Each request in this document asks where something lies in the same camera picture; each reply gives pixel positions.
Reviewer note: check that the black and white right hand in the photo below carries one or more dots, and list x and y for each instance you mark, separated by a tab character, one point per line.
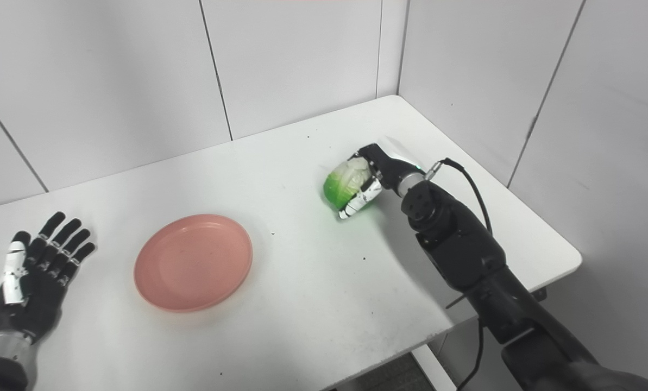
391	171

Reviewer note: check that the black and white left hand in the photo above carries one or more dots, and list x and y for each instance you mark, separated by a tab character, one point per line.
36	298

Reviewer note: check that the green and white toy cabbage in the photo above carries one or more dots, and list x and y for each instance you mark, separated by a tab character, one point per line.
345	182

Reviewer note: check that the pink round plate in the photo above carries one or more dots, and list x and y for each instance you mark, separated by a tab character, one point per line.
193	263

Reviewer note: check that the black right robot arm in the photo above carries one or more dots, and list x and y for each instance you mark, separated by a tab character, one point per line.
465	244

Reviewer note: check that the white table leg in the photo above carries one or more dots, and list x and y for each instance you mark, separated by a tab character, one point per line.
432	369

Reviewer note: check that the black table frame bar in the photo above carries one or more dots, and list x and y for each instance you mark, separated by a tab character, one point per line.
540	295

